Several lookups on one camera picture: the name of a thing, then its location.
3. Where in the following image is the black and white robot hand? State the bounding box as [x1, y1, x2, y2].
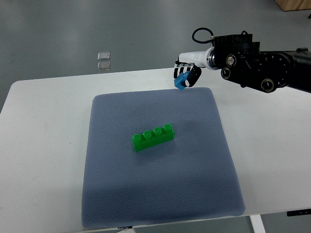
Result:
[173, 49, 214, 87]

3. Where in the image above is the blue toy block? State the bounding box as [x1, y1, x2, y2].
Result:
[174, 71, 190, 90]

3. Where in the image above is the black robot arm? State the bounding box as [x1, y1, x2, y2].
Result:
[205, 31, 311, 93]

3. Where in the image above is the green four-stud toy block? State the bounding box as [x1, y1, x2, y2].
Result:
[132, 124, 174, 152]

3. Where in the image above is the upper metal floor plate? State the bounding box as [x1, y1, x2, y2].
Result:
[97, 51, 110, 61]

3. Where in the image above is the metal floor plate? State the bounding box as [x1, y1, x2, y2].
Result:
[97, 62, 111, 71]
[97, 51, 110, 61]

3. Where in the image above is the lower metal floor plate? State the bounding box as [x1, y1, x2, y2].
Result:
[97, 62, 111, 71]

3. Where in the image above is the wooden box corner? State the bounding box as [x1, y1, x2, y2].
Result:
[275, 0, 311, 11]

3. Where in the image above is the blue-grey textured mat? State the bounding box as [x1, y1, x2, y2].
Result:
[82, 87, 245, 229]

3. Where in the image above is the white table leg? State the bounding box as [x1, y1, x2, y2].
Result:
[249, 215, 266, 233]

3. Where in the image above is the black table control panel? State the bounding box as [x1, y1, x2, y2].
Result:
[287, 209, 311, 217]

